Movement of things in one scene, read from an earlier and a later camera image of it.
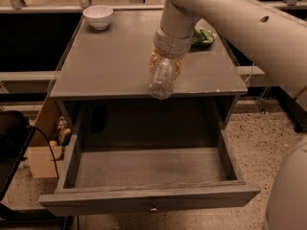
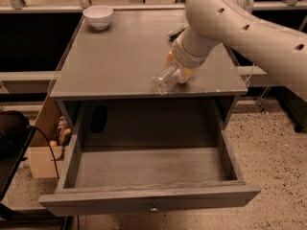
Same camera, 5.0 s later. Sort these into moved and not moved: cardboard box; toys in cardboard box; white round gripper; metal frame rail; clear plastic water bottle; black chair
Moved: white round gripper; clear plastic water bottle
Not moved: cardboard box; toys in cardboard box; metal frame rail; black chair
